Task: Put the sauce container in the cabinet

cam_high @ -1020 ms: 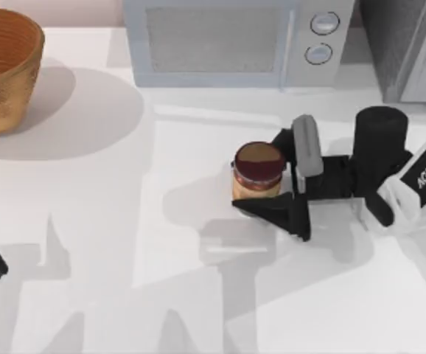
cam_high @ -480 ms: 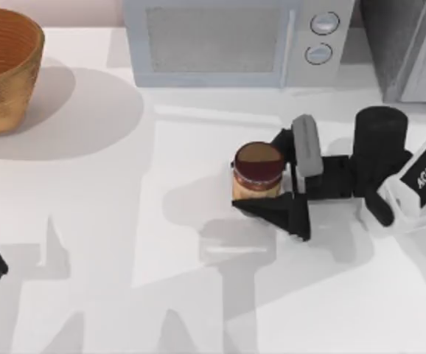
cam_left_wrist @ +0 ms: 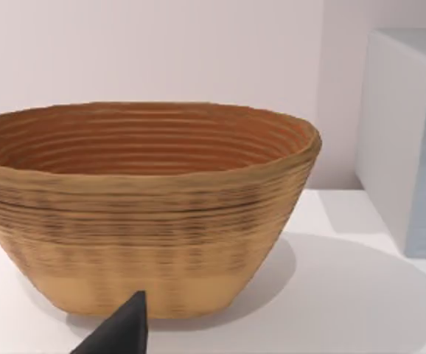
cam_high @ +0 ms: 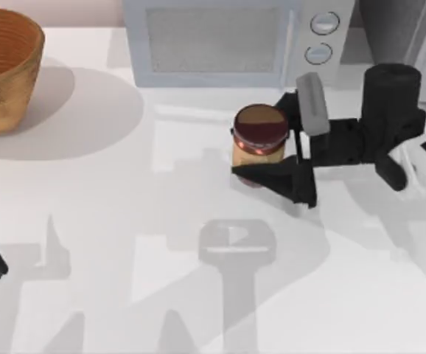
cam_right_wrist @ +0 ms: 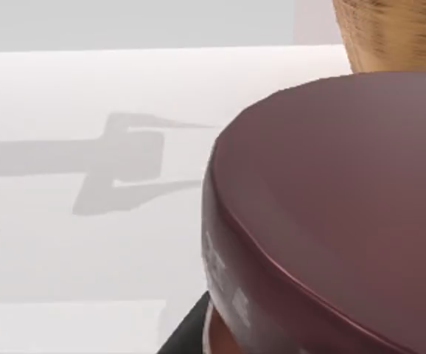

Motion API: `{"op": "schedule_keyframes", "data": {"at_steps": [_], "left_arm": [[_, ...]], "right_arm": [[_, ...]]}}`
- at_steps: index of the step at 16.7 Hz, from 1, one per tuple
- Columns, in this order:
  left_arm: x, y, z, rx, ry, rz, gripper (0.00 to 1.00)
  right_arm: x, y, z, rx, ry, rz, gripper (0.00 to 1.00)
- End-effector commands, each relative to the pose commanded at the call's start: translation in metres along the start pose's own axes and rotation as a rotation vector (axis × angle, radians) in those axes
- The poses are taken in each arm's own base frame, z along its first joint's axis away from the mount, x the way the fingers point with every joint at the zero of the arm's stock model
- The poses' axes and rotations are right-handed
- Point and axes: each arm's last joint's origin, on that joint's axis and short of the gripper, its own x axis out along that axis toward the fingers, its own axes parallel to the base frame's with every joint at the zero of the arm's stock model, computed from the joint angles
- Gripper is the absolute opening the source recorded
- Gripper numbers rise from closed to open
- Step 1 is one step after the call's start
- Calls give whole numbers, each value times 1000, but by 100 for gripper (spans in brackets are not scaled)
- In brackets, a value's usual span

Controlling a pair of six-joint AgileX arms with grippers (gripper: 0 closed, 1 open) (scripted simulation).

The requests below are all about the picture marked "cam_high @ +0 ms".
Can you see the jar with dark red lid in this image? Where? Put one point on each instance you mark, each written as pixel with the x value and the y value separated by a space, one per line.
pixel 259 127

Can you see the pale microwave oven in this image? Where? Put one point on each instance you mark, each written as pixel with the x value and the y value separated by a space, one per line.
pixel 301 73

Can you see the grey round microwave knob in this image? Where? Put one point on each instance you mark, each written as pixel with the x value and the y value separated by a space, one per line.
pixel 324 22
pixel 318 54

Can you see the microwave door with grey window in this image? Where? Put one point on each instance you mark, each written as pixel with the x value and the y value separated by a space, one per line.
pixel 213 40

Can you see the woven wooden basket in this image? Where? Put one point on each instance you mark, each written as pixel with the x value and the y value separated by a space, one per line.
pixel 3 73

